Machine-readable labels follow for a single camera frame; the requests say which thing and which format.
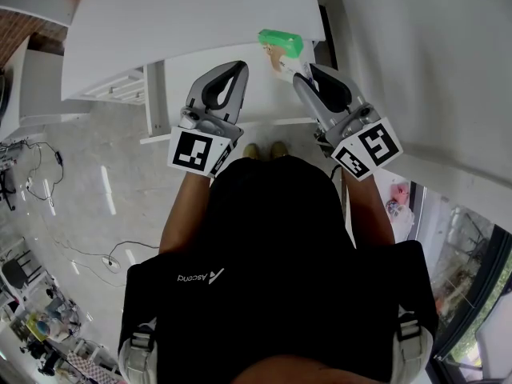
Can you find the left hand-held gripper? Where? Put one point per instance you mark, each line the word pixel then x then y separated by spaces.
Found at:
pixel 192 150

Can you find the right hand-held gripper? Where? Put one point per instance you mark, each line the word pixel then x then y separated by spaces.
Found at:
pixel 372 146

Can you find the white desk drawer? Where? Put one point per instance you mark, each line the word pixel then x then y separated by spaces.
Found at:
pixel 264 98

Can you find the person's left forearm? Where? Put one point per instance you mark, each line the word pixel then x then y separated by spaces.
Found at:
pixel 184 218

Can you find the person's right forearm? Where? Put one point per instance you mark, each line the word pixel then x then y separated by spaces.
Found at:
pixel 370 210

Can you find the brown small item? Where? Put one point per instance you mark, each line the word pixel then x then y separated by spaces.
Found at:
pixel 276 60

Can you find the white desk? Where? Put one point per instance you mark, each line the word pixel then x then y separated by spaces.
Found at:
pixel 180 14

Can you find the white drawer cabinet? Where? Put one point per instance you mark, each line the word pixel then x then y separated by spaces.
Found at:
pixel 116 88

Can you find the white printed packet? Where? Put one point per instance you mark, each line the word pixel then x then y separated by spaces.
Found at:
pixel 294 70

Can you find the person's left tan shoe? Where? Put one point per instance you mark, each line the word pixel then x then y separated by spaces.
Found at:
pixel 251 151

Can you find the person's tan shoe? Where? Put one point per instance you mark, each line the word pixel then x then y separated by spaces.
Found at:
pixel 251 151
pixel 280 149

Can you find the person's right tan shoe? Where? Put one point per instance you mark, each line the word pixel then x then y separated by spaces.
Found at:
pixel 280 149

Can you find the green packet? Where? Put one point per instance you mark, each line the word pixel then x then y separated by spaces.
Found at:
pixel 280 41

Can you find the pink bag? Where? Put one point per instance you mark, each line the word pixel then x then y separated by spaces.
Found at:
pixel 400 192

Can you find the white plastic bag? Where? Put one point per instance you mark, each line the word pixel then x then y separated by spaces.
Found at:
pixel 401 219

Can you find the person's black shirt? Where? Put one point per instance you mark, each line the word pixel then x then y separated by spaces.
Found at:
pixel 276 262

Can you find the white side cabinet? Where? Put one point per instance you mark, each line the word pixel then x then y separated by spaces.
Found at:
pixel 40 86

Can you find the white shelf board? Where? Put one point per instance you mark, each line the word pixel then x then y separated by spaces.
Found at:
pixel 36 2

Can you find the white power strip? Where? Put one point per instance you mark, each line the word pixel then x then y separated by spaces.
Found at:
pixel 110 263

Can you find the black equipment stand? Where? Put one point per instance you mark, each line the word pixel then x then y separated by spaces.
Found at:
pixel 6 174

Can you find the black chair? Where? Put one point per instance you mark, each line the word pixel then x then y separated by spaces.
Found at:
pixel 15 273

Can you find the patterned cloth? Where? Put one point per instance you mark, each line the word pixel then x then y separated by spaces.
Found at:
pixel 86 364

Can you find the black window frame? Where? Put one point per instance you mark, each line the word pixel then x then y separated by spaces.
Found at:
pixel 486 278

